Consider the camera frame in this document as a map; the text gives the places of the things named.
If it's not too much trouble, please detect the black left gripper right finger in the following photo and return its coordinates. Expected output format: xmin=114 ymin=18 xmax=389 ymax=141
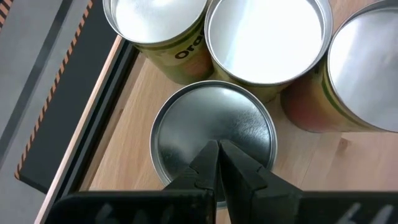
xmin=219 ymin=139 xmax=398 ymax=224

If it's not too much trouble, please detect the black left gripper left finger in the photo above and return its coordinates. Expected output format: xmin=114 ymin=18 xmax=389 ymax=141
xmin=45 ymin=139 xmax=220 ymax=224

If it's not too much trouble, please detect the orange printed silver-top can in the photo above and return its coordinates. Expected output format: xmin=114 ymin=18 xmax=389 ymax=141
xmin=149 ymin=80 xmax=278 ymax=208

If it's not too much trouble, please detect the yellow patterned silver-top can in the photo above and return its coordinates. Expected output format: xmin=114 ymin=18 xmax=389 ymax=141
xmin=203 ymin=0 xmax=334 ymax=104

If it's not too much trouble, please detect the large red orange printed can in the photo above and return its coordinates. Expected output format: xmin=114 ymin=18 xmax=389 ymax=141
xmin=280 ymin=0 xmax=398 ymax=134

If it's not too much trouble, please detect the green orange printed can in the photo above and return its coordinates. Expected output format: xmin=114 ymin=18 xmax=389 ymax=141
xmin=102 ymin=0 xmax=215 ymax=85

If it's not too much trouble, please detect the black floor mat striped edge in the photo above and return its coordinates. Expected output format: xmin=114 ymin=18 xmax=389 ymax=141
xmin=0 ymin=0 xmax=14 ymax=32
xmin=14 ymin=0 xmax=121 ymax=195

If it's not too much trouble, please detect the black aluminium table frame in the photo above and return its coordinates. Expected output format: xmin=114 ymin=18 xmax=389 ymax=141
xmin=46 ymin=39 xmax=141 ymax=206

